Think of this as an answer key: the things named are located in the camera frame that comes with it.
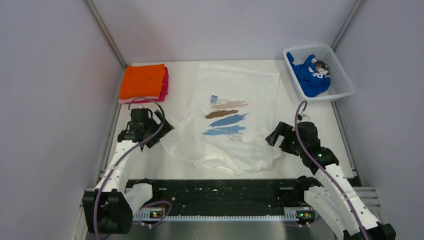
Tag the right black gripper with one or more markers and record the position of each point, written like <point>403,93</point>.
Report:
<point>285,130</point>

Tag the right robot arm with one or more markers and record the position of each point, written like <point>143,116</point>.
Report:
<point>328,191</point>

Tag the left corner metal post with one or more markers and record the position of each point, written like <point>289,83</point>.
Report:
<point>91,6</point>

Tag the right corner metal post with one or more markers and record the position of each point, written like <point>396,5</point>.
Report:
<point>357,7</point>

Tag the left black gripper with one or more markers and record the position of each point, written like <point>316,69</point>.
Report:
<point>166,128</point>

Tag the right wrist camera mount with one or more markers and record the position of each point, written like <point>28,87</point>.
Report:
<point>302,117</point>

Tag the white slotted cable duct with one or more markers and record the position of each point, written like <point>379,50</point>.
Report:
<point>290,215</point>

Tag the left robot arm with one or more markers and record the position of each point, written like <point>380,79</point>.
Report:
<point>109,207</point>

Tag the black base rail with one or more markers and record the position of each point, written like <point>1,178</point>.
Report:
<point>228,197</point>

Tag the folded orange t-shirt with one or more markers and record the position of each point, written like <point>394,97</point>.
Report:
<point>143,81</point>

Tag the white plastic basket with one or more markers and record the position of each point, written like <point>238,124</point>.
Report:
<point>340,86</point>

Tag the aluminium frame rail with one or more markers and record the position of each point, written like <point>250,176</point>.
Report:
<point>368,196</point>

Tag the folded pink t-shirt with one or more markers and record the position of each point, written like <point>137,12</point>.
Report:
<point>163,89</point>

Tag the blue t-shirt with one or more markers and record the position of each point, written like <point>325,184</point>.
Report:
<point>313,75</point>

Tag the corner metal post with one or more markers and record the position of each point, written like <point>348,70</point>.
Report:
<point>357,7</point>
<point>91,6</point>

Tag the white t-shirt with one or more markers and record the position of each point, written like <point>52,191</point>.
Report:
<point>229,114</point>

